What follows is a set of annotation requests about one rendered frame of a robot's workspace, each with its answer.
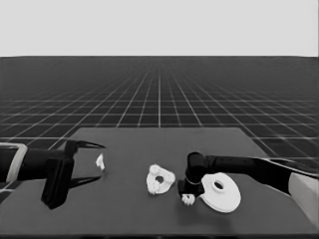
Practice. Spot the large thick white disc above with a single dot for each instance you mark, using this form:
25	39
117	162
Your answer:
219	202

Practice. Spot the white round carrier with pins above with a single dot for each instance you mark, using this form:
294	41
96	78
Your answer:
163	187

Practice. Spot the small white T-shaped piece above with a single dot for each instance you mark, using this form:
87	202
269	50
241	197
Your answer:
99	162

